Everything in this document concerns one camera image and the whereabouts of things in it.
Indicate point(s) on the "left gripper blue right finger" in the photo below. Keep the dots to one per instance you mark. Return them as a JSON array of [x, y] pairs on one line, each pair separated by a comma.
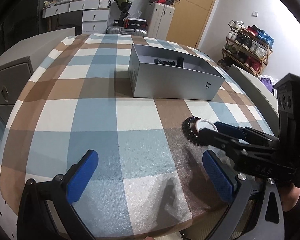
[[254, 205]]

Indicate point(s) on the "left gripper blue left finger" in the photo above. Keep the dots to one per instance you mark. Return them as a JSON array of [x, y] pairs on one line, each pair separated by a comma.
[[35, 221]]

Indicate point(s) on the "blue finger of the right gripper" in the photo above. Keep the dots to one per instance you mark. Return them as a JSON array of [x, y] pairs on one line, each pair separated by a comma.
[[228, 132], [207, 137]]

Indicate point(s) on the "person's right hand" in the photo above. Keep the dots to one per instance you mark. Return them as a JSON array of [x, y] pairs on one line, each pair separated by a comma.
[[289, 196]]

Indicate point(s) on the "purple bag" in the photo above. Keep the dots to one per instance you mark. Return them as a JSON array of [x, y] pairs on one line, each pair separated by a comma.
[[269, 82]]

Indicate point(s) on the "plaid checkered tablecloth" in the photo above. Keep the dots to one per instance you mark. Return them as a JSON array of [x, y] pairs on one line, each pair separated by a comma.
[[149, 178]]

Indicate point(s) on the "grey open cardboard box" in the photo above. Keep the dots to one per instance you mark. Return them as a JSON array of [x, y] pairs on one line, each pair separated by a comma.
[[197, 80]]

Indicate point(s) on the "wooden shoe rack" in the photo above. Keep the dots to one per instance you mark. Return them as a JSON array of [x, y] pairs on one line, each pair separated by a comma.
[[248, 48]]

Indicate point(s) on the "grey left nightstand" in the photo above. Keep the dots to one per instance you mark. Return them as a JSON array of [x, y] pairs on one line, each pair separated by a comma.
[[19, 63]]

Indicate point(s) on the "silver lying suitcase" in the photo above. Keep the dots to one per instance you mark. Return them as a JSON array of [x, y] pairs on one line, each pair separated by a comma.
[[124, 31]]

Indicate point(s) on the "white upright suitcase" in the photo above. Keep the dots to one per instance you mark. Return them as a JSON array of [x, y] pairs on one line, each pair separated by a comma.
[[159, 17]]

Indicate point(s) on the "black red box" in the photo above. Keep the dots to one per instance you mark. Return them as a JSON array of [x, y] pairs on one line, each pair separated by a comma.
[[135, 23]]

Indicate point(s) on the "wooden door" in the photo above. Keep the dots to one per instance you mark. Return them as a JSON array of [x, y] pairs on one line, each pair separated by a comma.
[[188, 21]]

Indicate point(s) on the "white dressing desk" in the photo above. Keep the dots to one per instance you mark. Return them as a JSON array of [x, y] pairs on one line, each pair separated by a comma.
[[87, 16]]

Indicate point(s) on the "black flower bouquet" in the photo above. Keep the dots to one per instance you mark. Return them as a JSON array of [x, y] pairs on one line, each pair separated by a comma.
[[124, 7]]

